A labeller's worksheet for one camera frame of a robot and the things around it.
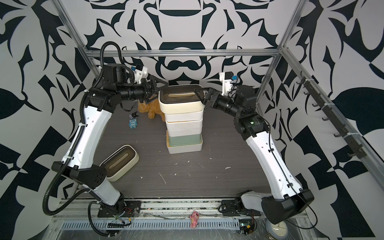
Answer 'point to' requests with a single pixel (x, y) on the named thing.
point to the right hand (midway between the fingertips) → (198, 91)
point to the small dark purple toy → (133, 115)
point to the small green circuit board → (246, 226)
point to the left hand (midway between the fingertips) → (163, 86)
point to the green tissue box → (185, 140)
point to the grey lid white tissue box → (194, 118)
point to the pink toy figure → (194, 219)
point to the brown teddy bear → (151, 108)
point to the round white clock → (278, 231)
